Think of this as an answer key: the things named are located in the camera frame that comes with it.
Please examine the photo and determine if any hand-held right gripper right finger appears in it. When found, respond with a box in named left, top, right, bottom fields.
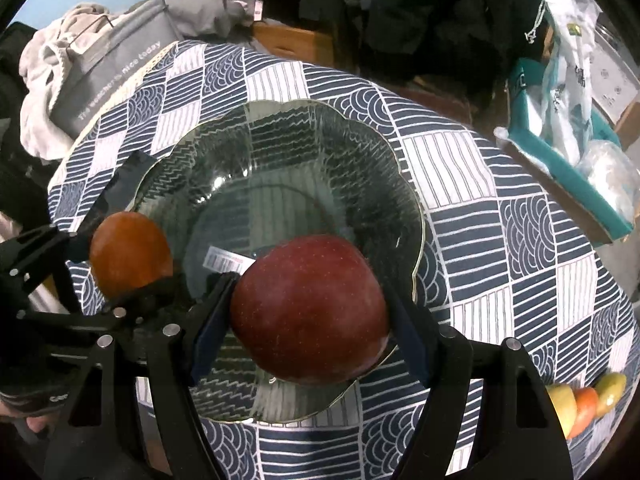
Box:
left=385, top=289, right=573, bottom=480

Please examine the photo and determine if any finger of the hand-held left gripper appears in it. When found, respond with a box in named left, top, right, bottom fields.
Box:
left=0, top=152, right=158, bottom=286
left=15, top=274, right=190, bottom=335

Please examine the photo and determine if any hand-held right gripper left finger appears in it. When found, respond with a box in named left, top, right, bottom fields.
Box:
left=45, top=272, right=238, bottom=480

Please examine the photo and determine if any orange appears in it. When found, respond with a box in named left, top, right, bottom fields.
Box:
left=567, top=387, right=600, bottom=440
left=89, top=211, right=174, bottom=300

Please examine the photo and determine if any red apple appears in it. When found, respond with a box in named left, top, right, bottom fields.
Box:
left=230, top=234, right=391, bottom=385

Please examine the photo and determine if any ribbed glass bowl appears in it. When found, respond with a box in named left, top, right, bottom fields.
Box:
left=125, top=100, right=427, bottom=423

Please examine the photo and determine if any yellow-green pear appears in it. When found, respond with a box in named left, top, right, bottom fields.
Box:
left=594, top=372, right=627, bottom=418

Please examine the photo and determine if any person's left hand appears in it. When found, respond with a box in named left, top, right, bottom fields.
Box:
left=0, top=402, right=52, bottom=436

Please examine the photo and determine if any black bag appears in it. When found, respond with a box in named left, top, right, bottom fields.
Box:
left=0, top=25, right=53, bottom=226

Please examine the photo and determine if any blue white patterned tablecloth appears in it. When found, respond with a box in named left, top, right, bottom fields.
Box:
left=47, top=40, right=640, bottom=480

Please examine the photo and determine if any grey tote bag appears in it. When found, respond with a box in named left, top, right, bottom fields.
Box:
left=50, top=0, right=173, bottom=141

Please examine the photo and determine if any white cloth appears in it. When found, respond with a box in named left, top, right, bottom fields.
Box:
left=19, top=4, right=111, bottom=161

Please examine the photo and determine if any yellow fruit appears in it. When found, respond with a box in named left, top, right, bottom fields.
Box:
left=546, top=384, right=578, bottom=441

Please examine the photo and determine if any grey garment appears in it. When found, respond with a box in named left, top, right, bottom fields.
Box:
left=165, top=0, right=263, bottom=38

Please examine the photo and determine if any teal box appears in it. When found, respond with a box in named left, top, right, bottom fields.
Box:
left=495, top=57, right=633, bottom=243

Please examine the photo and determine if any cardboard box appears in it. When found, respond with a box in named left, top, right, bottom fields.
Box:
left=252, top=20, right=336, bottom=68

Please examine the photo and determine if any clear plastic bag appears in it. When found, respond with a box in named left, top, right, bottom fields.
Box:
left=580, top=140, right=636, bottom=226

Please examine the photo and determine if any white printed plastic bag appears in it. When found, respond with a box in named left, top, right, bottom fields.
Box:
left=525, top=0, right=601, bottom=166

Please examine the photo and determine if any black coat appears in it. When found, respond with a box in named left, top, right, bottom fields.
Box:
left=370, top=0, right=546, bottom=86

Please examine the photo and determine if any white patterned box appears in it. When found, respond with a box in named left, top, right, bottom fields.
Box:
left=592, top=25, right=640, bottom=146

